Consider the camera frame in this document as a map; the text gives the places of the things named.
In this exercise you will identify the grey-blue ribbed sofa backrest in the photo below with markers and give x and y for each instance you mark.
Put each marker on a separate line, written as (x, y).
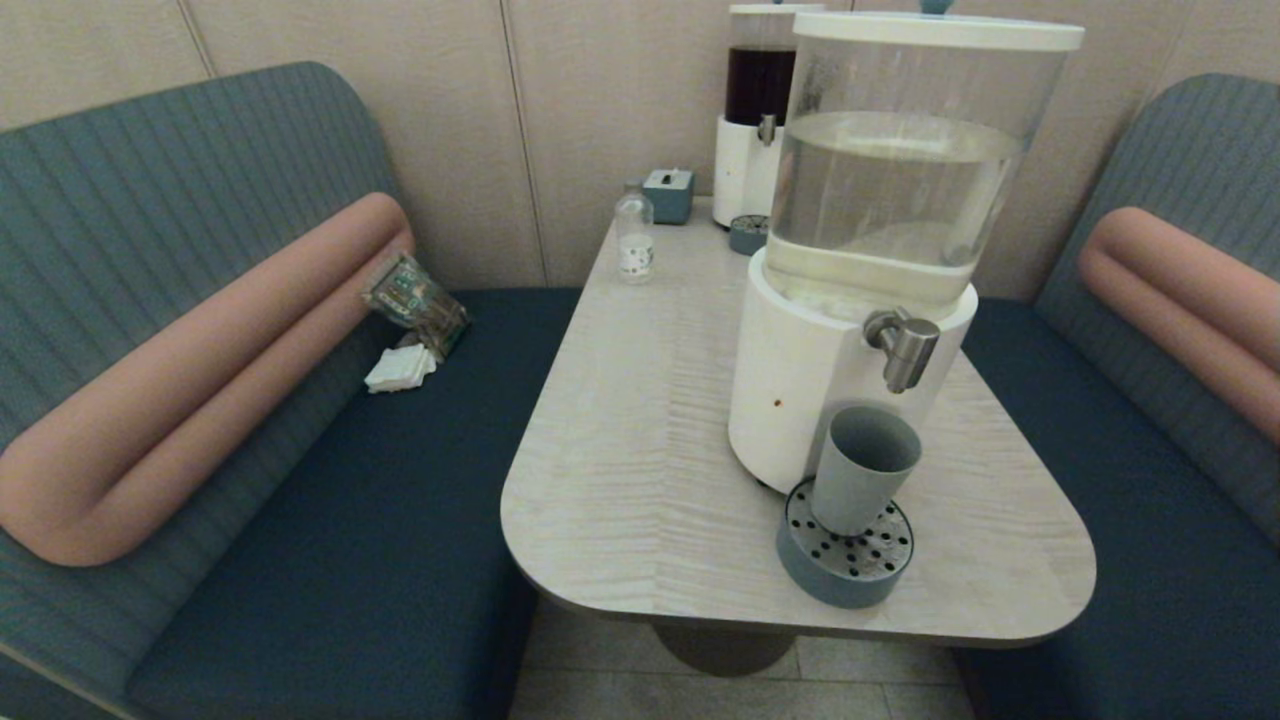
(1200, 160)
(150, 200)

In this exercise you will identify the dark blue seat cushion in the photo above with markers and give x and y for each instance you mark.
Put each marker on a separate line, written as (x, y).
(350, 550)
(1150, 560)

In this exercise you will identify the white napkin stack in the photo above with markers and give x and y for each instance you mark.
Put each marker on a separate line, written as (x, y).
(400, 370)

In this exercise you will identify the teal tissue box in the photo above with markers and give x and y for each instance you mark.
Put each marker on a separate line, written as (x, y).
(668, 198)

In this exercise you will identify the grey plastic cup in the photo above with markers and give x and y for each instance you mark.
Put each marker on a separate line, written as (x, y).
(860, 480)

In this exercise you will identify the small white dispenser lid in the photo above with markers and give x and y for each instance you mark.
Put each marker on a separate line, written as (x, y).
(765, 9)

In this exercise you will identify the green snack package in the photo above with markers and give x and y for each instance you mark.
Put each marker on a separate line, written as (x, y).
(415, 300)

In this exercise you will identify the pink bolster cushion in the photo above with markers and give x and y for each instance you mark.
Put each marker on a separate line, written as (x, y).
(200, 400)
(1180, 290)

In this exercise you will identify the large steel dispenser tap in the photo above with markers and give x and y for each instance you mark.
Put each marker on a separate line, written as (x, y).
(905, 350)

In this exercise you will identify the large blue perforated drip tray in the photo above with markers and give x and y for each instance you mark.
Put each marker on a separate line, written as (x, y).
(850, 575)

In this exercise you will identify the large clear water dispenser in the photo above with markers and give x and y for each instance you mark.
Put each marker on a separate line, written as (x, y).
(800, 400)

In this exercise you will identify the clear plastic bottle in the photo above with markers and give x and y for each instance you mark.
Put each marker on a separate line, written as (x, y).
(635, 255)

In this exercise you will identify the small blue drip tray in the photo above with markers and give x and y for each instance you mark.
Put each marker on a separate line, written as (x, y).
(745, 238)

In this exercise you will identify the small steel dispenser tap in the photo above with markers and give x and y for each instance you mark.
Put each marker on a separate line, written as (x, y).
(767, 130)

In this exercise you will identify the dark drink dispenser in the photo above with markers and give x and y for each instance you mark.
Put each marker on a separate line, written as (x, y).
(740, 170)

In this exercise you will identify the dark round table pedestal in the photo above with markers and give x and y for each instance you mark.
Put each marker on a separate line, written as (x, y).
(725, 650)

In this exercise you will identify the large white dispenser lid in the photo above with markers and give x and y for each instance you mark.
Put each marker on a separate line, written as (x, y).
(930, 30)

